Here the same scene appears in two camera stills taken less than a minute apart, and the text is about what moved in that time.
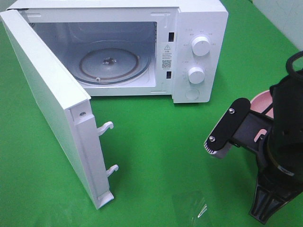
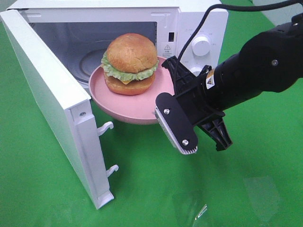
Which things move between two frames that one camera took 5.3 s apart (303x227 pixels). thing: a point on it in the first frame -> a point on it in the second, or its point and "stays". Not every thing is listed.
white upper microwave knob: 200,46 stays
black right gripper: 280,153 -> 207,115
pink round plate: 259,104 -> 139,109
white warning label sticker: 167,57 stays
